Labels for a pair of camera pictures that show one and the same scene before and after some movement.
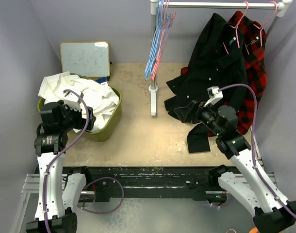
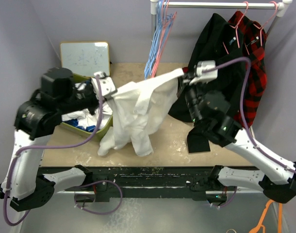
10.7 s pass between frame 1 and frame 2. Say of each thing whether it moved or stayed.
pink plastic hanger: stayed
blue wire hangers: stayed
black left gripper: moved
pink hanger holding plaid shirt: stayed
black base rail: stayed
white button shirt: moved
